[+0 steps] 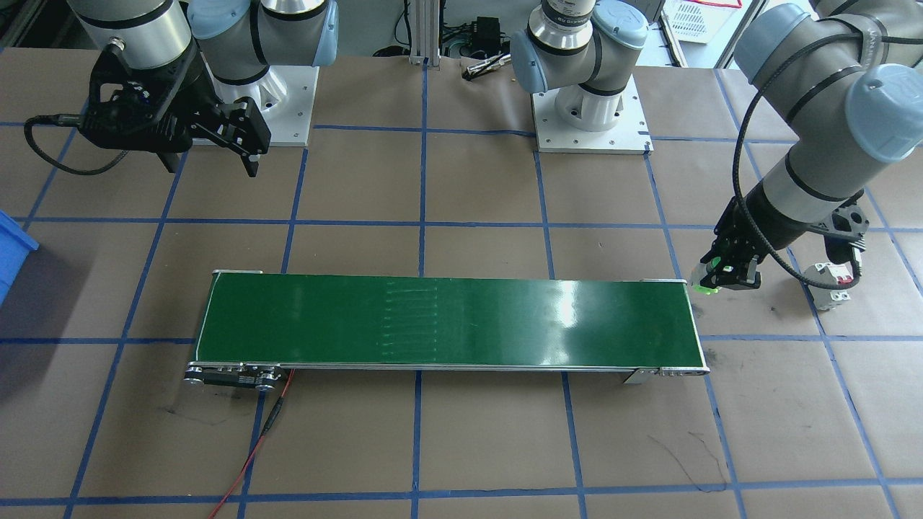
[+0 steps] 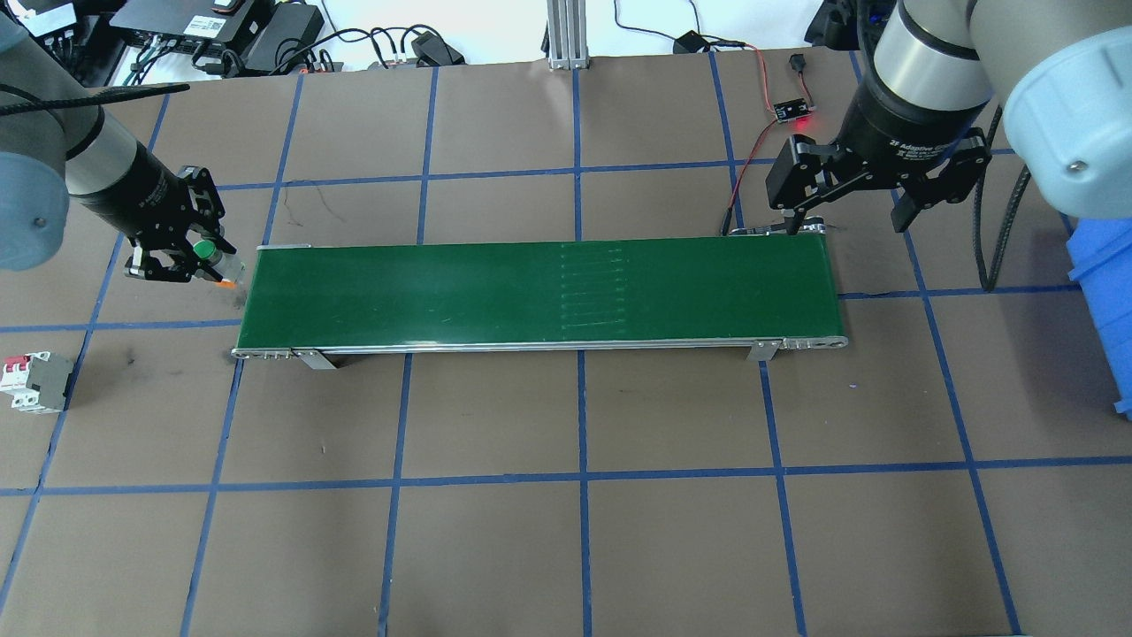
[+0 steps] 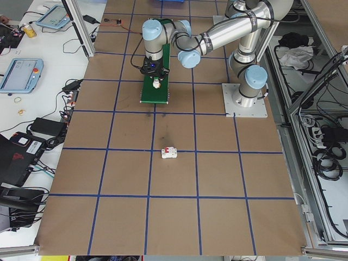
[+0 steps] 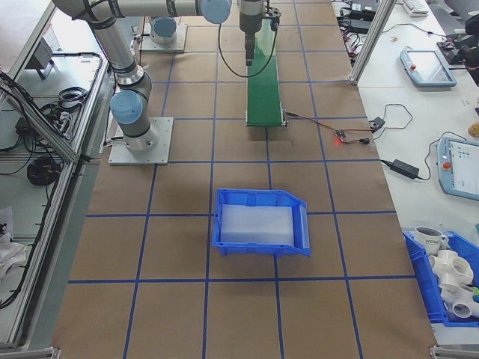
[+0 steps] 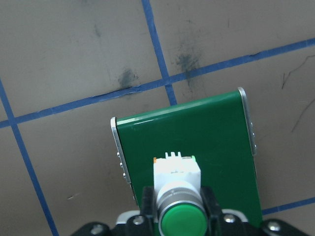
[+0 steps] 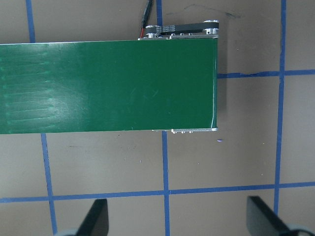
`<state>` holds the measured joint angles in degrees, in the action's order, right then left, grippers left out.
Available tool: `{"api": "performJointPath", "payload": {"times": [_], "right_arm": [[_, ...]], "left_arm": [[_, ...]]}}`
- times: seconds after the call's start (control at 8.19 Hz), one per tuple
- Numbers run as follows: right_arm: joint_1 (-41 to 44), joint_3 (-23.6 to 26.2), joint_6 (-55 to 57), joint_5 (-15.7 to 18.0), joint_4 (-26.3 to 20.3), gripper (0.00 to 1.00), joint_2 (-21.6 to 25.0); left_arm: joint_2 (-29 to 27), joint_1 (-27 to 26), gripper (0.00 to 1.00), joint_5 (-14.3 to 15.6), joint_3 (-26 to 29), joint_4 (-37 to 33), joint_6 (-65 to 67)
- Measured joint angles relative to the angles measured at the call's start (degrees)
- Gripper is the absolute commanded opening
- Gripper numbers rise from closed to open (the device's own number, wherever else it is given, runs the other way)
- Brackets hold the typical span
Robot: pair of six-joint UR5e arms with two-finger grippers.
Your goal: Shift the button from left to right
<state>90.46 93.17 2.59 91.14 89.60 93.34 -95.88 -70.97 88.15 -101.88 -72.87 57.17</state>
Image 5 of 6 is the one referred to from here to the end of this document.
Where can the green push button switch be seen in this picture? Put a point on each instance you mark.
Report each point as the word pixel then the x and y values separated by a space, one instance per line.
pixel 177 177

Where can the green conveyor belt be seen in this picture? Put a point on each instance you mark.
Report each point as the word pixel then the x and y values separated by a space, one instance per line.
pixel 197 127

